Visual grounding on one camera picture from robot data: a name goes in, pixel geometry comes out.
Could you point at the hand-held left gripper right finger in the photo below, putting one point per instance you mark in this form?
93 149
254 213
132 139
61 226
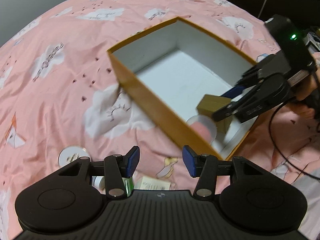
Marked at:
188 162

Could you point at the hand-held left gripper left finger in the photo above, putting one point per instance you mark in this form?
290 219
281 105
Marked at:
133 158

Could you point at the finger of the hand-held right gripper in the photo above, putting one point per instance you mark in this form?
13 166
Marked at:
252 76
240 108

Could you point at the green gel bottle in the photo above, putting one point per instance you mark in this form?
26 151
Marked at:
129 185

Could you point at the white labelled packet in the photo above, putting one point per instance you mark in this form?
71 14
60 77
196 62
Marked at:
152 183

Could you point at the orange cardboard box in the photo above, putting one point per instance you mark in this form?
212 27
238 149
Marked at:
150 105

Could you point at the white round tin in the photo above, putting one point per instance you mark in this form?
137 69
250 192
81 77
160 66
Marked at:
71 155

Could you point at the person's right hand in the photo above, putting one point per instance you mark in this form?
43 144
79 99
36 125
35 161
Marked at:
308 90

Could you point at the white small container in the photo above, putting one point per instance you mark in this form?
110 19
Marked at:
98 182

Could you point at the pink cloud print blanket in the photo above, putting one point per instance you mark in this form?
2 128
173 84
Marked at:
62 92

